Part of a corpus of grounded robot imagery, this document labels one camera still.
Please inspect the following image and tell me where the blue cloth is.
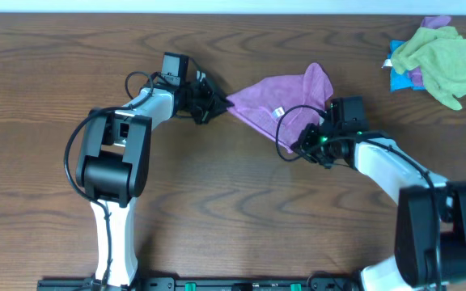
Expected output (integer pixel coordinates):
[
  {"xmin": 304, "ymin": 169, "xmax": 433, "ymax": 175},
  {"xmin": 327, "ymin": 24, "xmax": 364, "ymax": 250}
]
[{"xmin": 388, "ymin": 40, "xmax": 425, "ymax": 92}]

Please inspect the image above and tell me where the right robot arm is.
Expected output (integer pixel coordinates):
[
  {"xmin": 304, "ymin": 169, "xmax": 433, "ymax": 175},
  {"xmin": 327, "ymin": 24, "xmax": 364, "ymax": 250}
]
[{"xmin": 291, "ymin": 124, "xmax": 466, "ymax": 290}]

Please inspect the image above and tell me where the purple cloth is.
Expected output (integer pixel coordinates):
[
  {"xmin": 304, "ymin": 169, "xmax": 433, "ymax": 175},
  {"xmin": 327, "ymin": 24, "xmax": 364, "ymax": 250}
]
[
  {"xmin": 227, "ymin": 63, "xmax": 333, "ymax": 151},
  {"xmin": 408, "ymin": 15, "xmax": 451, "ymax": 90}
]

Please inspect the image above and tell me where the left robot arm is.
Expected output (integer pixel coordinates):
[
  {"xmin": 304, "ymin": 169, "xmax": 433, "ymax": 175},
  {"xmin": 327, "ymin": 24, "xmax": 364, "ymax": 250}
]
[{"xmin": 70, "ymin": 77, "xmax": 232, "ymax": 290}]

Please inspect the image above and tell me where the green cloth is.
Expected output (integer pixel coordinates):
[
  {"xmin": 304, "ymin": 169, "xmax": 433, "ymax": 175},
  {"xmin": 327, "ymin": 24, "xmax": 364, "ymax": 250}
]
[{"xmin": 391, "ymin": 26, "xmax": 466, "ymax": 111}]

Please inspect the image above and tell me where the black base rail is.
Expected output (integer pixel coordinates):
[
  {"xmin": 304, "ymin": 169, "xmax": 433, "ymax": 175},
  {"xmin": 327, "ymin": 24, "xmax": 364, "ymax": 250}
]
[{"xmin": 36, "ymin": 276, "xmax": 383, "ymax": 291}]

